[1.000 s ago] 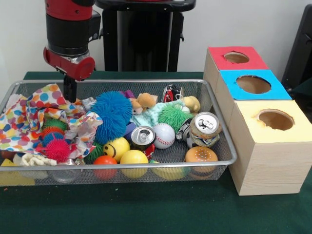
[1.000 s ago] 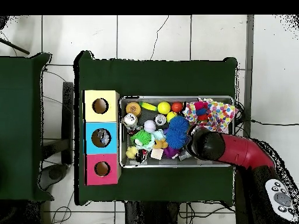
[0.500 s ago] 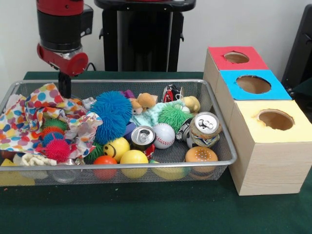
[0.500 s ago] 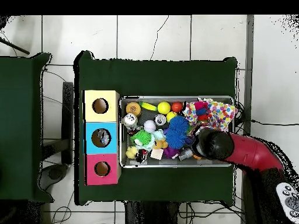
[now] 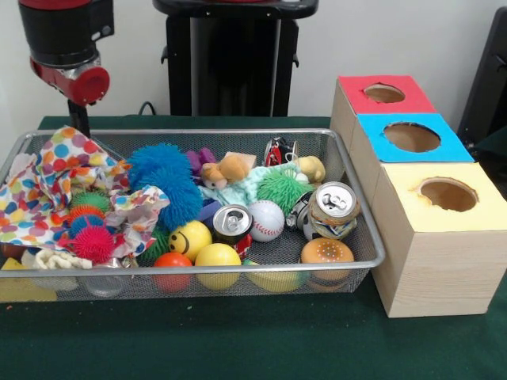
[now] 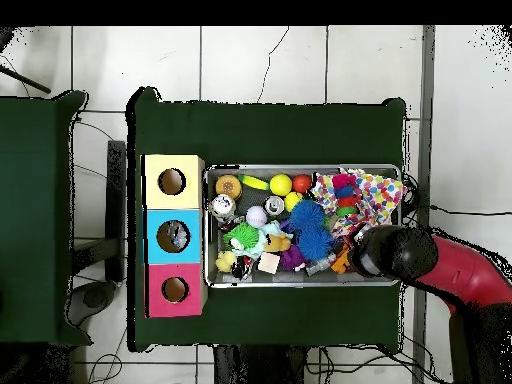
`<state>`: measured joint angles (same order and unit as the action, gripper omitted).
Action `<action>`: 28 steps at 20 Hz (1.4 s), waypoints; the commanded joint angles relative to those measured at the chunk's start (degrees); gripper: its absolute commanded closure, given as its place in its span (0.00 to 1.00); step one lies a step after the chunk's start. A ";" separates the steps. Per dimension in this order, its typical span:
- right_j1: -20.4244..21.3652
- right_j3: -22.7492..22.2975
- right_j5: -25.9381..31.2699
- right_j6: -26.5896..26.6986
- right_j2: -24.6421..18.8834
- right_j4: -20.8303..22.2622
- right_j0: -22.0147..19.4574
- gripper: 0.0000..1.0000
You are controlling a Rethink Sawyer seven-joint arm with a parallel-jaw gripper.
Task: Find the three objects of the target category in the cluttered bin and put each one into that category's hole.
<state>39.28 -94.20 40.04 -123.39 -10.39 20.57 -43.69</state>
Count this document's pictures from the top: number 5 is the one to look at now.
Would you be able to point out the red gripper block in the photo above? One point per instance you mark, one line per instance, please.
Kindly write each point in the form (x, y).
(83, 89)

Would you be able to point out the polka dot cloth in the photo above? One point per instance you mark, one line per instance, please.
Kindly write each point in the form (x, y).
(40, 190)

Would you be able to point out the blue spiky rubber ball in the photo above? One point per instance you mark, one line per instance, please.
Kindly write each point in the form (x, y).
(181, 204)
(154, 162)

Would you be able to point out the multicoloured spiky caterpillar toy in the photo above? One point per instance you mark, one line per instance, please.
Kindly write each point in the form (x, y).
(91, 241)

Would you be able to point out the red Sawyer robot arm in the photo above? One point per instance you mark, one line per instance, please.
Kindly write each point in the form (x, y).
(63, 28)

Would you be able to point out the shallow clear mesh bin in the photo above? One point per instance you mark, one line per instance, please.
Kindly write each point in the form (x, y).
(238, 142)

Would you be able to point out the wooden box with three holes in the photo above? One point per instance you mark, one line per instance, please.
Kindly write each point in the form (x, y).
(436, 269)

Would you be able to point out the tan plush animal toy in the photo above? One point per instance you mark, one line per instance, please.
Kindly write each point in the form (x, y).
(226, 170)

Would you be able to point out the small red ball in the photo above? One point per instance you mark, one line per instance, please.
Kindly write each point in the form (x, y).
(173, 265)

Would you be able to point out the plain yellow ball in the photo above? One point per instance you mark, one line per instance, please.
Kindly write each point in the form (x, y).
(218, 257)

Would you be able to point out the green spiky rubber ball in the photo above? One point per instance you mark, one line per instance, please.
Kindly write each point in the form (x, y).
(283, 188)

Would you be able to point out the crushed silver drink can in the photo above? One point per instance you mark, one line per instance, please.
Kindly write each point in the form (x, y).
(333, 207)

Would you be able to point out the dark green table cloth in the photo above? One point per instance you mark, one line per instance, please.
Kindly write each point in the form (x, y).
(495, 142)
(238, 340)

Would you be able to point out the orange ball with cream dots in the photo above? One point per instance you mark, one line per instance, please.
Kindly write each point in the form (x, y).
(326, 253)

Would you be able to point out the black panel stand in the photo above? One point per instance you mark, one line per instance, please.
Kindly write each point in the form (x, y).
(487, 79)

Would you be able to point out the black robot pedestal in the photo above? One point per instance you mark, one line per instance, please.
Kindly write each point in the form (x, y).
(230, 63)

